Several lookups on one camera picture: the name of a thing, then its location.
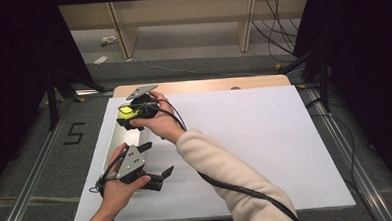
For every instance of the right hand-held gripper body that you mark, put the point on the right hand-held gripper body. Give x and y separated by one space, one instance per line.
145 106

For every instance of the person's right hand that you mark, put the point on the person's right hand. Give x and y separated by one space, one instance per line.
164 123

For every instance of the person's left hand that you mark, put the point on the person's left hand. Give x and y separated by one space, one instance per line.
116 192

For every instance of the aluminium floor rail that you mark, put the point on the aluminium floor rail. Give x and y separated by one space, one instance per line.
349 150
33 171

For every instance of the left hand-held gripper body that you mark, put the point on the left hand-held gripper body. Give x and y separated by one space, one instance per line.
131 163

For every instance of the wooden shelf unit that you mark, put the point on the wooden shelf unit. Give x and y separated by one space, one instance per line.
186 11

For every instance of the white paper scrap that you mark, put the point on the white paper scrap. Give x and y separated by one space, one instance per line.
100 60

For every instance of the yellow ball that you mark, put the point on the yellow ball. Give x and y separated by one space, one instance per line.
126 114

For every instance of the black tripod stand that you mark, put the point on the black tripod stand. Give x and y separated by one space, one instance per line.
321 75
54 93

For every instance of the white plastic bin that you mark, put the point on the white plastic bin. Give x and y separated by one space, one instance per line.
128 138

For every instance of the short aluminium rail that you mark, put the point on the short aluminium rail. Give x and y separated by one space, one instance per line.
93 92

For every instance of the small white floor device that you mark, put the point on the small white floor device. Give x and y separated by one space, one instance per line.
109 40

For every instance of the white board sheet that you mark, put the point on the white board sheet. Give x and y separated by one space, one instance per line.
251 128

